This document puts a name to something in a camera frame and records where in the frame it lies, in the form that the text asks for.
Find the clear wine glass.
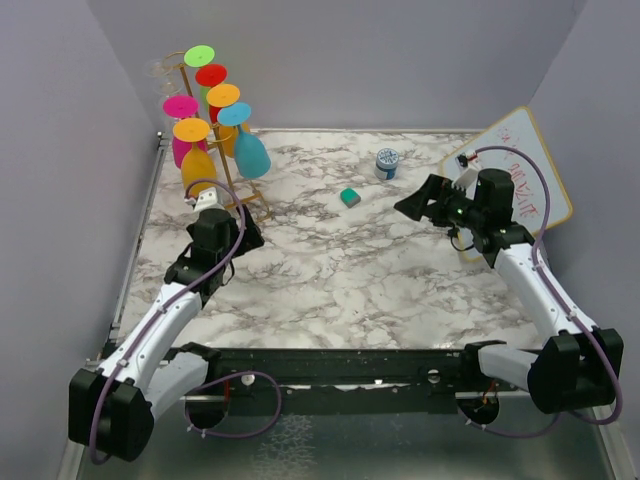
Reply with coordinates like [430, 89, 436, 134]
[144, 59, 170, 78]
[154, 78, 181, 97]

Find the green grey eraser block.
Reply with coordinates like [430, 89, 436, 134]
[340, 188, 361, 208]

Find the gold wire glass rack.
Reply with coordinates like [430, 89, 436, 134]
[159, 50, 272, 221]

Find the green wine glass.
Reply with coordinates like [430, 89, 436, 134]
[183, 45, 215, 104]

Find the clear wine glass lower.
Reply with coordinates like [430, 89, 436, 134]
[154, 78, 181, 97]

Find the clear wine glass upper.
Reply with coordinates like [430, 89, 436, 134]
[144, 59, 170, 78]

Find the blue wine glass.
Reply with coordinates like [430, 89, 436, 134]
[234, 102, 271, 180]

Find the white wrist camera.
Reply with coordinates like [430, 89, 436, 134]
[184, 187, 224, 213]
[454, 150, 482, 190]

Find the blue white round jar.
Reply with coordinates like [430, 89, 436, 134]
[374, 148, 399, 180]

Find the pink wine glass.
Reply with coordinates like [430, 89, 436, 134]
[162, 95, 199, 169]

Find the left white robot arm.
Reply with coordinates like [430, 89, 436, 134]
[67, 206, 264, 461]

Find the red wine glass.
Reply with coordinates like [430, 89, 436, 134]
[195, 63, 228, 124]

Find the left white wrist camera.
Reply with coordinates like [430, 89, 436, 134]
[184, 187, 224, 213]

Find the yellow framed whiteboard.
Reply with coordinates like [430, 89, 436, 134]
[438, 106, 573, 235]

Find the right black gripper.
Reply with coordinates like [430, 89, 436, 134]
[396, 173, 486, 231]

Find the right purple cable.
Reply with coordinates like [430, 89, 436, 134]
[462, 145, 623, 439]

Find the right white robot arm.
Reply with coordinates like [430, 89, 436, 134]
[394, 169, 624, 414]

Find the orange wine glass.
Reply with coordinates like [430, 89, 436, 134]
[205, 83, 240, 158]
[173, 118, 217, 198]

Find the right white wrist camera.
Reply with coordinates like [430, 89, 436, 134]
[454, 150, 482, 190]

